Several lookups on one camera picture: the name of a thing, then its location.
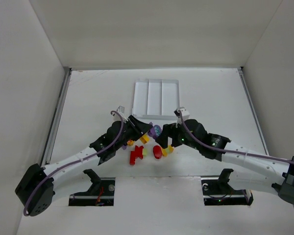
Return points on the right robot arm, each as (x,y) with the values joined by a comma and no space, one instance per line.
(263,173)

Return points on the left aluminium frame rail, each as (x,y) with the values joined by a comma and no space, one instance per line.
(49,145)

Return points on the white divided plastic tray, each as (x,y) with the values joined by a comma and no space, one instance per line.
(156,99)

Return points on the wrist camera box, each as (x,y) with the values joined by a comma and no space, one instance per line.
(120,110)
(182,112)

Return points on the yellow butterfly print brick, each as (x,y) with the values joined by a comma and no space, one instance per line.
(130,143)

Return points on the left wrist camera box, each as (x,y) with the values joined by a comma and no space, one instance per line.
(120,110)

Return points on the aluminium frame rail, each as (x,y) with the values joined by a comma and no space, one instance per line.
(242,77)
(49,145)

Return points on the right aluminium frame rail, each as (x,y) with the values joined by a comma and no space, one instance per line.
(242,77)

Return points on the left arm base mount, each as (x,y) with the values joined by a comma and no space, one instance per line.
(100,193)

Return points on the red butterfly-shaped brick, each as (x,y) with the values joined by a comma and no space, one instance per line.
(137,153)

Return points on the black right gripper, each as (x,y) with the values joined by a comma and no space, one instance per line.
(173,132)

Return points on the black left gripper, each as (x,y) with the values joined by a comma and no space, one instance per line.
(135,126)

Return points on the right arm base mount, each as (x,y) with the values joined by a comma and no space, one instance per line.
(217,192)

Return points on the yellow long brick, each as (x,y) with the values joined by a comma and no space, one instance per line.
(145,139)

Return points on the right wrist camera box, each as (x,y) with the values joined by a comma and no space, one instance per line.
(182,112)

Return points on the purple brick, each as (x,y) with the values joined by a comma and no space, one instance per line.
(157,130)
(151,132)

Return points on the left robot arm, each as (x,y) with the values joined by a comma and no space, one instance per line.
(42,185)

